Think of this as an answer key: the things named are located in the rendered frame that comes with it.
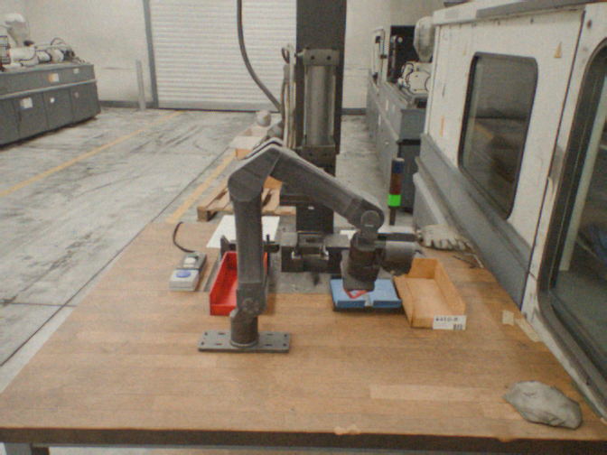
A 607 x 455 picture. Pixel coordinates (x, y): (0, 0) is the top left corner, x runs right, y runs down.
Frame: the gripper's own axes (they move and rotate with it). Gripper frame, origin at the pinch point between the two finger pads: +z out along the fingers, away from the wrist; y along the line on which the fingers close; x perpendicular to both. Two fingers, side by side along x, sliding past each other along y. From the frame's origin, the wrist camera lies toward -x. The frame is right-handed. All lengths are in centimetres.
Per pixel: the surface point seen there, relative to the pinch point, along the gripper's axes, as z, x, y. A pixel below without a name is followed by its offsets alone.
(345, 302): 5.8, 1.0, 0.1
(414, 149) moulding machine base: 187, -101, 263
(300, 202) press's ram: 2.1, 11.9, 29.4
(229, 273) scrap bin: 20.2, 31.5, 17.5
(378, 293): 10.3, -8.6, 5.5
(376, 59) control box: 252, -106, 513
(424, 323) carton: 5.0, -17.3, -5.7
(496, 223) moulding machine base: 24, -54, 42
